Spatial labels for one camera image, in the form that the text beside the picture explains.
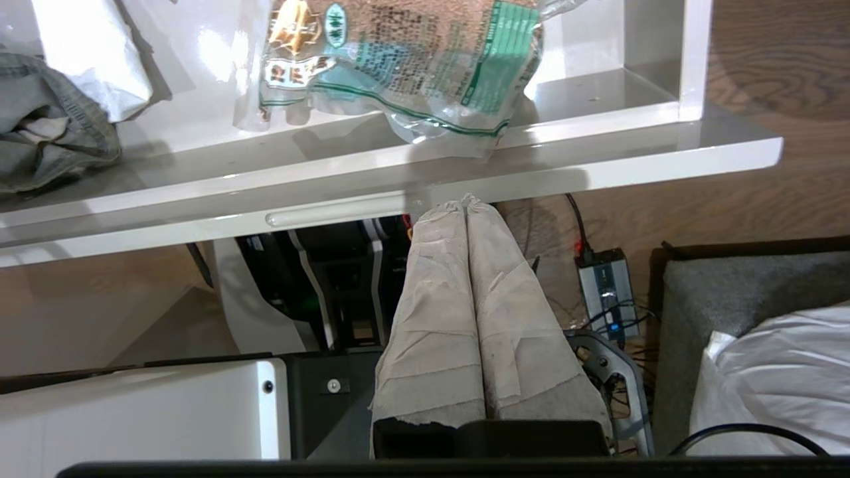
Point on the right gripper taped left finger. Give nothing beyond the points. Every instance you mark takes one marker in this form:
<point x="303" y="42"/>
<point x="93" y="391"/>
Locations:
<point x="431" y="332"/>

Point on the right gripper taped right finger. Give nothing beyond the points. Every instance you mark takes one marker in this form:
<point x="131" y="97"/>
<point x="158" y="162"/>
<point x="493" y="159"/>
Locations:
<point x="524" y="332"/>

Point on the white and black robot base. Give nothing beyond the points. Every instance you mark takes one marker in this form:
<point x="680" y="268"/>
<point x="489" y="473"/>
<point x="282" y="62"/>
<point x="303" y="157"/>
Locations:
<point x="252" y="312"/>

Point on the grey power adapter box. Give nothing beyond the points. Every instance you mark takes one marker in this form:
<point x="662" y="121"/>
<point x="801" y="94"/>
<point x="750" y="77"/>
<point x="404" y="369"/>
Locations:
<point x="604" y="285"/>

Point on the grey upholstered bed base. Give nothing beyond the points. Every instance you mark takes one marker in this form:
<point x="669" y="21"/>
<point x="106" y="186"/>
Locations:
<point x="730" y="285"/>

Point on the white duvet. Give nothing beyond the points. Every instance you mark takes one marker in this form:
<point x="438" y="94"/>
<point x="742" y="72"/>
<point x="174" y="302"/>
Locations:
<point x="783" y="372"/>

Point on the brown green snack bag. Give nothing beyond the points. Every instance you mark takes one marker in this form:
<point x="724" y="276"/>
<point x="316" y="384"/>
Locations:
<point x="412" y="60"/>

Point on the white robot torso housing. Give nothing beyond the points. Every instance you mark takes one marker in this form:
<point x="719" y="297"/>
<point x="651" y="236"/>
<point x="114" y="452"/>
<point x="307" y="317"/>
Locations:
<point x="133" y="411"/>

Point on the crumpled faded denim jeans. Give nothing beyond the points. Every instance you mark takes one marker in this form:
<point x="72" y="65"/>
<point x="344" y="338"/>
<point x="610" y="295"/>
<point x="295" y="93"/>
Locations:
<point x="46" y="126"/>

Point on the grey metal caster bracket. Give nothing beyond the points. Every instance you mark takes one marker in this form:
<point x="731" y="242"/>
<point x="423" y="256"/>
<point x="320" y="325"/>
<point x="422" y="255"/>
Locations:
<point x="621" y="372"/>

